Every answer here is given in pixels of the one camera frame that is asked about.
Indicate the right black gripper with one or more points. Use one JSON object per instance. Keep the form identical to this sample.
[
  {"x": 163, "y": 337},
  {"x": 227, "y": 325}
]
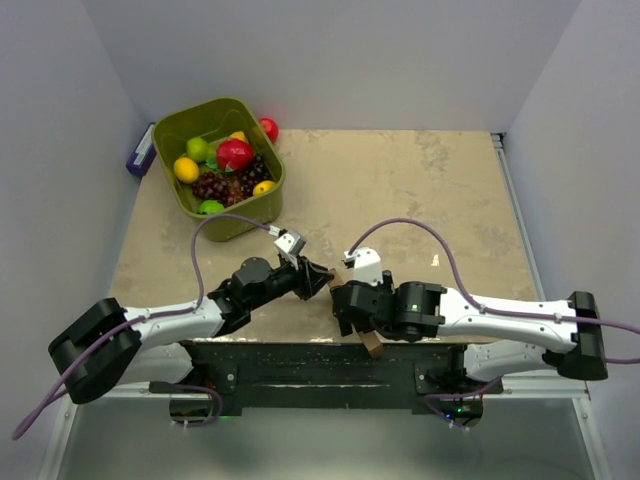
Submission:
[{"x": 387, "y": 283}]

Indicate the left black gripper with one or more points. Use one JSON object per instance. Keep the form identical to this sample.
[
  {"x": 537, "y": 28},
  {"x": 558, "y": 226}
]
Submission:
[{"x": 309, "y": 280}]

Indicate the brown cardboard box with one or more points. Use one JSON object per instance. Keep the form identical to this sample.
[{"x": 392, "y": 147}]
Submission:
[{"x": 369, "y": 339}]

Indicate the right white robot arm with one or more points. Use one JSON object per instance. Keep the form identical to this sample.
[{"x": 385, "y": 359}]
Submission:
[{"x": 561, "y": 335}]

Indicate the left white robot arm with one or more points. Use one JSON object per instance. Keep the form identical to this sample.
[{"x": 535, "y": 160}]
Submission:
[{"x": 103, "y": 347}]

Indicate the blue white small box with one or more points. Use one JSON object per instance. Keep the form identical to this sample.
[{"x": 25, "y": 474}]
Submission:
[{"x": 142, "y": 156}]

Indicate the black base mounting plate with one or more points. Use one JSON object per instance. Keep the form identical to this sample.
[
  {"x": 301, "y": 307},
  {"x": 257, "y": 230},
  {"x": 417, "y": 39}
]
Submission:
[{"x": 421, "y": 378}]

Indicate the yellow lemon right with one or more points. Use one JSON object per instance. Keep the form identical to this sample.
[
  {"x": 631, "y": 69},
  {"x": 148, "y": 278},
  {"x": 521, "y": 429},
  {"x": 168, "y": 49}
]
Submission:
[{"x": 263, "y": 187}]

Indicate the yellow lemon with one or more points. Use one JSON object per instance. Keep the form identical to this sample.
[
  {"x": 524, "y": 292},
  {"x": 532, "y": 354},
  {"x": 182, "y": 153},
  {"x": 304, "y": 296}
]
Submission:
[
  {"x": 186, "y": 170},
  {"x": 263, "y": 187}
]

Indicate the dark purple grape bunch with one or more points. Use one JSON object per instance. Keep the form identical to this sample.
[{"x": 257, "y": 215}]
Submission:
[{"x": 232, "y": 187}]

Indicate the green fruit front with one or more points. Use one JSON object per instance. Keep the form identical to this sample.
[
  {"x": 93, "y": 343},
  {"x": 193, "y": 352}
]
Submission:
[{"x": 210, "y": 207}]

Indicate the red pomegranate in bin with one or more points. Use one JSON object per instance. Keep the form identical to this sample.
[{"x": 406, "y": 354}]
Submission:
[{"x": 233, "y": 155}]

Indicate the red apple outside bin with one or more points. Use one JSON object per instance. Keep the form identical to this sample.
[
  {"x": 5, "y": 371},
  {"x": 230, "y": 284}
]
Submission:
[{"x": 270, "y": 128}]

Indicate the yellow fruit at back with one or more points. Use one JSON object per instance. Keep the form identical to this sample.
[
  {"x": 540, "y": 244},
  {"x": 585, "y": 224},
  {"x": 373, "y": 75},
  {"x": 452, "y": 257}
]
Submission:
[{"x": 239, "y": 135}]

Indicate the yellow lemon left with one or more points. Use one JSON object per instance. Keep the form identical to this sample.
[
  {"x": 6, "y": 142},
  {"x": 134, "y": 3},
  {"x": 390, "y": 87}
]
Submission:
[{"x": 186, "y": 170}]

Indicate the green pear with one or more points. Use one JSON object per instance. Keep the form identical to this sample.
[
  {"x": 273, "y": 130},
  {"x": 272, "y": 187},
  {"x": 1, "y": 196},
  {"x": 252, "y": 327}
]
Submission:
[{"x": 199, "y": 150}]

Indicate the green plastic bin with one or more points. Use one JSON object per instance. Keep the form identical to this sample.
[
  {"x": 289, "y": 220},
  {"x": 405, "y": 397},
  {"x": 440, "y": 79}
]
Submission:
[{"x": 214, "y": 121}]

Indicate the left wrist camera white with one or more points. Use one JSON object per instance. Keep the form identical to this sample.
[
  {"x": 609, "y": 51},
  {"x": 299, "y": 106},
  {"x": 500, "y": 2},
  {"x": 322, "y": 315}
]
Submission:
[{"x": 289, "y": 245}]

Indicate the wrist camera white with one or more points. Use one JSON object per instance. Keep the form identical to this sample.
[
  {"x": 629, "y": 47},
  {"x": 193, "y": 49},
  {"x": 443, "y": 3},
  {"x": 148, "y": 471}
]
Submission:
[
  {"x": 365, "y": 264},
  {"x": 289, "y": 245}
]

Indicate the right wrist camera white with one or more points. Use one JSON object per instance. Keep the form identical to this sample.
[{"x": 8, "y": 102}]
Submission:
[{"x": 365, "y": 264}]

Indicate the aluminium frame rail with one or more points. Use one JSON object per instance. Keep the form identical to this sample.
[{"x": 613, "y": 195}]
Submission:
[{"x": 545, "y": 383}]

